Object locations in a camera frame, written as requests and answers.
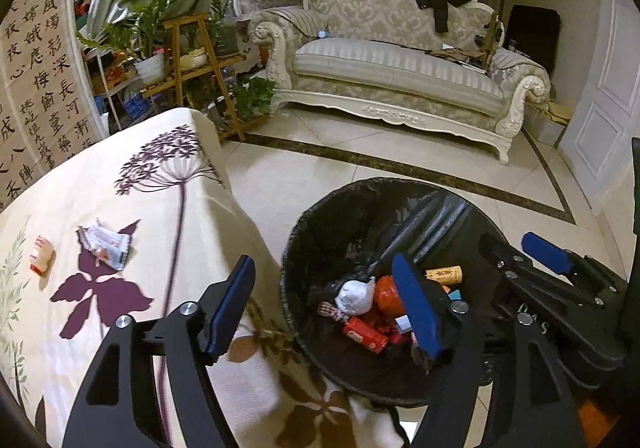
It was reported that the white plant pot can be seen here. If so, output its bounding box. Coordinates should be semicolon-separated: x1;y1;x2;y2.
133;52;167;85

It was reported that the crumpled white wrapper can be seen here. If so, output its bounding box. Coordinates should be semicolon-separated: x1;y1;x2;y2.
76;219;133;272

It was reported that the tan printed tube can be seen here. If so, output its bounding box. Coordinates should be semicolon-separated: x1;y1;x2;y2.
424;267;464;287

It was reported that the calligraphy wall hanging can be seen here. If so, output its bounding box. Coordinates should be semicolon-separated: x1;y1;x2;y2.
0;0;110;211

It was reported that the plaid ribbon bundle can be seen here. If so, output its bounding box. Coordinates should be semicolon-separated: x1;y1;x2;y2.
319;301;347;325

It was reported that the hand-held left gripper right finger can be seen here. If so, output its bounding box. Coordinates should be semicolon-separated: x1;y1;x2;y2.
392;253;587;448

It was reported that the bin with black liner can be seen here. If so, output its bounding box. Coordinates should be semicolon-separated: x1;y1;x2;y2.
279;177;512;405

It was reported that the blue plastic crate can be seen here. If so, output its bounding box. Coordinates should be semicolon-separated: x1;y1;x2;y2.
121;95;149;120

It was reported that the floral tablecloth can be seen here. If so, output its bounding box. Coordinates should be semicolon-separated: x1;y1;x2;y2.
0;107;406;448

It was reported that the small leafy floor plant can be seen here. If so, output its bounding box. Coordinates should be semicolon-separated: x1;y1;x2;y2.
231;77;277;120

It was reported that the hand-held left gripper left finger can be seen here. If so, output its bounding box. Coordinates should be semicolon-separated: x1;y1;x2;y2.
62;255;256;448

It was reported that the red printed package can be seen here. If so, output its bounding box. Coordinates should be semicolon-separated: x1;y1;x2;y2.
342;317;390;355

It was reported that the wooden plant stand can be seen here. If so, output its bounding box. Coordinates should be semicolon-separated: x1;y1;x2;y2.
140;12;273;143

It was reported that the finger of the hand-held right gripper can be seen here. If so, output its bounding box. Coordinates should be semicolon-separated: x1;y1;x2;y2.
521;231;627;302
478;231;602;330

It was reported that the tall green potted plant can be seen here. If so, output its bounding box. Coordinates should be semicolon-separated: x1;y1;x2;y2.
75;0;196;66

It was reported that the cream ornate sofa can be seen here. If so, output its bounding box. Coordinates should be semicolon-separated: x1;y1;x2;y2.
249;0;552;165

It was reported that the white panel door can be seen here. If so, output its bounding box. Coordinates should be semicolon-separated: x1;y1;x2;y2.
556;0;640;211

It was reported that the white tissue ball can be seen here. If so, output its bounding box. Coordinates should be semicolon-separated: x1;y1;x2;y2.
334;277;377;316

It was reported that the yellow plant pot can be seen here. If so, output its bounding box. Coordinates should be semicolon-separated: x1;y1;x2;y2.
179;47;209;70

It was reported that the cardboard box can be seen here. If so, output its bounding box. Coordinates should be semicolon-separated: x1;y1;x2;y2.
523;100;572;147

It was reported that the orange plastic bag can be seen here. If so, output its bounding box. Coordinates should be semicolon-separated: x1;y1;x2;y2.
372;275;407;317

